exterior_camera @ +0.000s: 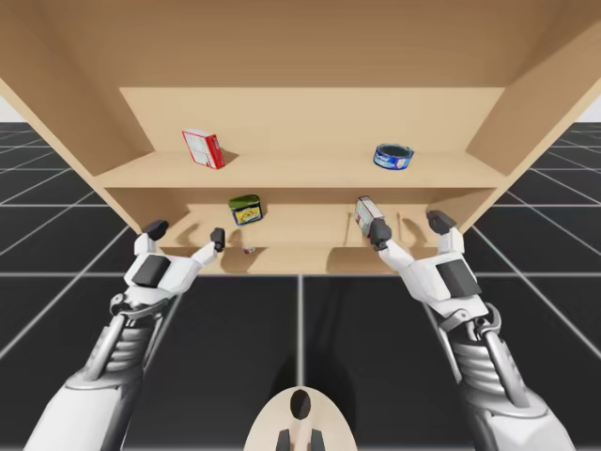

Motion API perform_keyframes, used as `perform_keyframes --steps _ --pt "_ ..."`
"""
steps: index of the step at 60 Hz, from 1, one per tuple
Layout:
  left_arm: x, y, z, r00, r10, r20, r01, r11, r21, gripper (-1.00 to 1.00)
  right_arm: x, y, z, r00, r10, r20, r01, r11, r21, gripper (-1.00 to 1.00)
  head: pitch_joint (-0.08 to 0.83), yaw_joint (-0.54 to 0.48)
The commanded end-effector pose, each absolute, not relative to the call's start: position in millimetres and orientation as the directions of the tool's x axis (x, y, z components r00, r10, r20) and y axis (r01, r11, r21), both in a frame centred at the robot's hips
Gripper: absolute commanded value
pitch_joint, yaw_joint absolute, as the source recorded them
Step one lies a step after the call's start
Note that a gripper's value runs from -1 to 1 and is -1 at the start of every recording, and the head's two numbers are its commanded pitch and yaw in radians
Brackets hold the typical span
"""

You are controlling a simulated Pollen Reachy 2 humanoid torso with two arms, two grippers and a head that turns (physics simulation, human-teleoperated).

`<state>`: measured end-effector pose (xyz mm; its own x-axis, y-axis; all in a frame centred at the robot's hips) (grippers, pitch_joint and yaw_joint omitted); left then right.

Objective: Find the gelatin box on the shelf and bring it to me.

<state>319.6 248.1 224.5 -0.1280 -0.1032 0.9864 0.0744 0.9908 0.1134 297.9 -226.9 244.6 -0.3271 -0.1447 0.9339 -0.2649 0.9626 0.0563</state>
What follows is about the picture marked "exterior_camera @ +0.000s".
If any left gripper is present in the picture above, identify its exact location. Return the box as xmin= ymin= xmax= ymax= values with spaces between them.
xmin=123 ymin=218 xmax=227 ymax=296

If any blue flat can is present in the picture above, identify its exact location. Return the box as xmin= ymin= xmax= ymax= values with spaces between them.
xmin=373 ymin=142 xmax=416 ymax=173

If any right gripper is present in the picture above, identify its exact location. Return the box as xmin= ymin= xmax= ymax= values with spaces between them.
xmin=365 ymin=209 xmax=485 ymax=305

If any dark red carton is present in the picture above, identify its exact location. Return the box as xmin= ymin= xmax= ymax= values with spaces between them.
xmin=354 ymin=194 xmax=386 ymax=237

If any pale wooden shelf unit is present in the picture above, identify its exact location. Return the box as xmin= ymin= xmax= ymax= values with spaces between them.
xmin=0 ymin=0 xmax=601 ymax=276

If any tan robot part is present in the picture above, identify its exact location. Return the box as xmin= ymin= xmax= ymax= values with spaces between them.
xmin=243 ymin=386 xmax=359 ymax=451

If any green and blue rectangular can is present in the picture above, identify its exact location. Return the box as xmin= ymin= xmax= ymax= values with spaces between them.
xmin=227 ymin=193 xmax=265 ymax=228

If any red and white carton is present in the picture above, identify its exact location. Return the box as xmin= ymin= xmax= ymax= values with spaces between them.
xmin=181 ymin=128 xmax=227 ymax=172

